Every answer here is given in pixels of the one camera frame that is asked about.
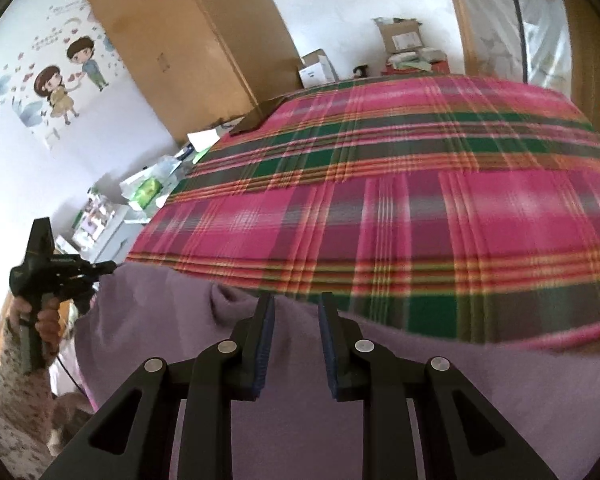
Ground purple fleece pants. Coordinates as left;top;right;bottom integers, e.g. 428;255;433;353
73;261;600;480

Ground speckled knit sleeve forearm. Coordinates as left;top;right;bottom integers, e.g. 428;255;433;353
0;326;53;479

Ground person's left hand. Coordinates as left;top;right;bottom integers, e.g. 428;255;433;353
8;295;61;356

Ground grey drawer cabinet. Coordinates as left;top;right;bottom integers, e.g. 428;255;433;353
55;204;149;263

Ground green tissue pack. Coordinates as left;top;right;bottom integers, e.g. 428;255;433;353
131;177;162;209

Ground plaid pink green bedsheet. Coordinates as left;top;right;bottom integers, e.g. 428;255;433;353
129;75;600;353

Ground dark smartphone on bed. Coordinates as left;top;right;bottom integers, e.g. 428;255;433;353
228;96;288;136

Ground wooden wardrobe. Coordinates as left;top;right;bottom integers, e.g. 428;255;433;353
88;0;301;143

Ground white carton box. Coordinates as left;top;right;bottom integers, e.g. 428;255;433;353
299;49;338;89

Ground red gift box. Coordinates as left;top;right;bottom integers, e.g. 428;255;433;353
381;58;451;76

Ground brown cardboard box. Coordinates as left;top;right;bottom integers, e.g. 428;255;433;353
374;18;424;54

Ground wooden door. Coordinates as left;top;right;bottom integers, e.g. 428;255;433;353
564;0;600;133

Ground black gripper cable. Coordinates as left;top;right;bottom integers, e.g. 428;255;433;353
54;351;89;399

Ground cartoon couple wall sticker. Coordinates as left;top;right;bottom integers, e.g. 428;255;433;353
33;36;109;126

